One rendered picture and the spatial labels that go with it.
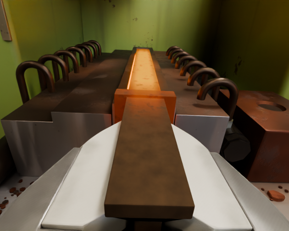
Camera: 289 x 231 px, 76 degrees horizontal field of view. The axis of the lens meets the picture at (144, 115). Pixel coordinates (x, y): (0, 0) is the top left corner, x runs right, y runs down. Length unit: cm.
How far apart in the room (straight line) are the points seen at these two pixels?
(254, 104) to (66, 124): 21
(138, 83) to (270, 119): 14
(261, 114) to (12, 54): 34
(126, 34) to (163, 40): 12
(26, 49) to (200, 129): 29
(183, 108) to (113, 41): 48
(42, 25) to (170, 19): 36
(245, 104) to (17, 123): 24
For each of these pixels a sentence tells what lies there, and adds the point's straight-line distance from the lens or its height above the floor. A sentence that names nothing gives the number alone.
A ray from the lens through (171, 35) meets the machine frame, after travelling 63.
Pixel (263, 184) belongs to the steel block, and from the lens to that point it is 24.
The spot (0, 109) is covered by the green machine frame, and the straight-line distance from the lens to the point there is 39.
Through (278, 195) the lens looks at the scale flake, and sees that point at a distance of 23.
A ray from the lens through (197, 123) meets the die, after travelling 17.
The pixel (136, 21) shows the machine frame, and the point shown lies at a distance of 62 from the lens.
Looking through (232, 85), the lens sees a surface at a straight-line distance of 19.
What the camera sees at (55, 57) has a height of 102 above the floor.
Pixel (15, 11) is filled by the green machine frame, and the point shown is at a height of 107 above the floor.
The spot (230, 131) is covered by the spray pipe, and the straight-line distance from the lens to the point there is 20.
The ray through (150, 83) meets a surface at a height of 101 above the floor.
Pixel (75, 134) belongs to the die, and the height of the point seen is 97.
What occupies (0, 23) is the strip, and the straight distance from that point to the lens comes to 34.
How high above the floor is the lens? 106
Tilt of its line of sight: 26 degrees down
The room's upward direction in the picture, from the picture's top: 3 degrees clockwise
